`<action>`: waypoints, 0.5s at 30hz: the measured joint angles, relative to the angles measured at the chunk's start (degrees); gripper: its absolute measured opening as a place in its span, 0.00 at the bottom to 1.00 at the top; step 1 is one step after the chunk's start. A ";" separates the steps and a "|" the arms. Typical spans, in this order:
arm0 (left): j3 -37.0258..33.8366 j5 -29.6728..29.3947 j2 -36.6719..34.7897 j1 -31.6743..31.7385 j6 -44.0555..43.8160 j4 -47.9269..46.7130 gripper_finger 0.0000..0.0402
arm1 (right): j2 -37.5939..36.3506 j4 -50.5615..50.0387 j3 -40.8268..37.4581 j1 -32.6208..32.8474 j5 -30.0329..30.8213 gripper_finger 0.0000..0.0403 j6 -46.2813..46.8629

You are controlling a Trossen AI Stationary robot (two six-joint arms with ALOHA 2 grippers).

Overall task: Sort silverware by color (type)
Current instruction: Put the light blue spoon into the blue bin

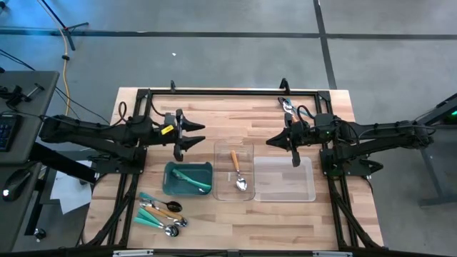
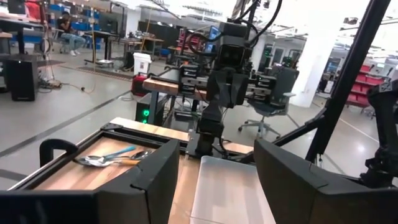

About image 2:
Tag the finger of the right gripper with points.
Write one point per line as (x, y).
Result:
(238, 90)
(217, 90)

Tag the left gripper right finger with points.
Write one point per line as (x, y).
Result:
(289, 193)

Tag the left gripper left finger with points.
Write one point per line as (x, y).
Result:
(140, 199)

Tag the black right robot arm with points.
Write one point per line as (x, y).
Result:
(211, 121)

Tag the grey office chair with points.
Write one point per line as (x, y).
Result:
(270, 105)

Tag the blue-lit monitor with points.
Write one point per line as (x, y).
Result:
(213, 37)

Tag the workbench with black legs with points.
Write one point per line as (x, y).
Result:
(160, 85)

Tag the frosted white plastic tray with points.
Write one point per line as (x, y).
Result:
(230, 193)

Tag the black computer green light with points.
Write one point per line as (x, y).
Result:
(144, 109)

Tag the red tool case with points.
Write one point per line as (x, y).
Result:
(138, 85)

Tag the white bucket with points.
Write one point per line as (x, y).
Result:
(141, 62)

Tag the red storage bin rack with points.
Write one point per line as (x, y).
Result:
(363, 87)

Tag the black table clamp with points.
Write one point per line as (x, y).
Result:
(51, 144)

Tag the black mechanical stand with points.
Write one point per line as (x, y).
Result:
(385, 130)

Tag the black work table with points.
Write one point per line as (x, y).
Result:
(104, 34)

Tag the blue storage crates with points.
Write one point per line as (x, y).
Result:
(77, 25)

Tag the person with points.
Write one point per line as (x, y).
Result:
(70, 37)

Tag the black computer tower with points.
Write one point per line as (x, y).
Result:
(21, 81)

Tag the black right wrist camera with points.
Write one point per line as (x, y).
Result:
(231, 54)

